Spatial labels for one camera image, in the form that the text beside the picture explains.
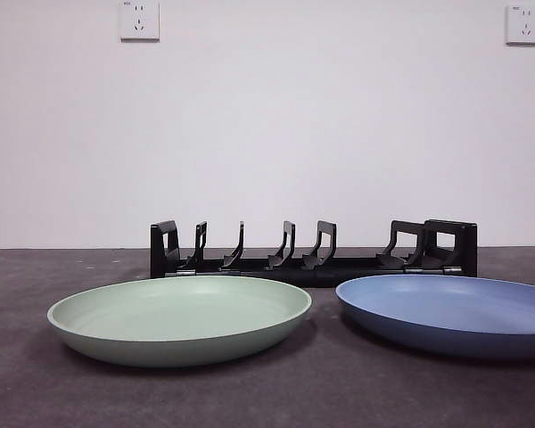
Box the black plate rack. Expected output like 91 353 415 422
149 218 478 290

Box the green round plate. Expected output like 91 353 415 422
46 275 313 368

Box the white wall socket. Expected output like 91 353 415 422
505 3 535 46
119 0 161 44

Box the blue round plate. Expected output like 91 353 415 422
334 274 535 360

